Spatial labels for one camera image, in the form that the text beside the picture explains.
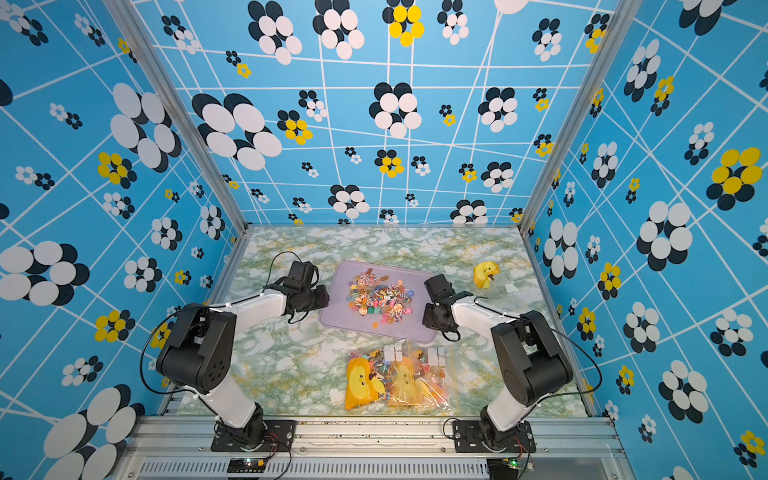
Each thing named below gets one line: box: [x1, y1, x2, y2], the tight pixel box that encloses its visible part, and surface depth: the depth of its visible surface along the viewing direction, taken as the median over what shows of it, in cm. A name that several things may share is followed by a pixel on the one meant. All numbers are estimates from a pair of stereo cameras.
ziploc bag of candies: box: [345, 339, 460, 413], surface depth 82 cm
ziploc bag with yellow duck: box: [471, 260, 523, 300], surface depth 101 cm
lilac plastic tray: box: [320, 261, 437, 342], surface depth 96 cm
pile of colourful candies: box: [345, 268, 415, 325], surface depth 98 cm
